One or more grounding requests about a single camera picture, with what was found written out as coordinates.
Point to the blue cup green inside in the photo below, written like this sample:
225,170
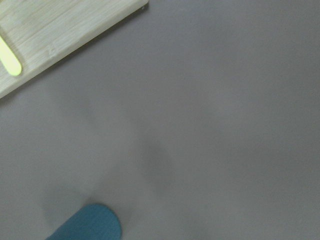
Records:
91,222

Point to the bamboo cutting board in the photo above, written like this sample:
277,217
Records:
42,32

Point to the yellow plastic knife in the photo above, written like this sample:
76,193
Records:
9,59

